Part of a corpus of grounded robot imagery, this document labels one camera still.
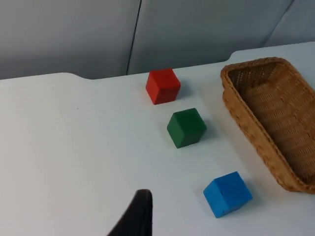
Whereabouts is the brown wicker basket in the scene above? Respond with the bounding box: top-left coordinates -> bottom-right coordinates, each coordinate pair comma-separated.
220,57 -> 315,194

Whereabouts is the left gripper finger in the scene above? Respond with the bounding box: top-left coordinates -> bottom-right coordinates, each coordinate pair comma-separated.
107,189 -> 154,236

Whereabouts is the red cube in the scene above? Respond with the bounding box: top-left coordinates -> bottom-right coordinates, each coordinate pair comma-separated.
145,68 -> 181,105

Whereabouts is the blue cube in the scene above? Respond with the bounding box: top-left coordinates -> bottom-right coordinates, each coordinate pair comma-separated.
203,171 -> 253,219

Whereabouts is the green cube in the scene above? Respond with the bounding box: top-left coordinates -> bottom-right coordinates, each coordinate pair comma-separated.
166,108 -> 207,149

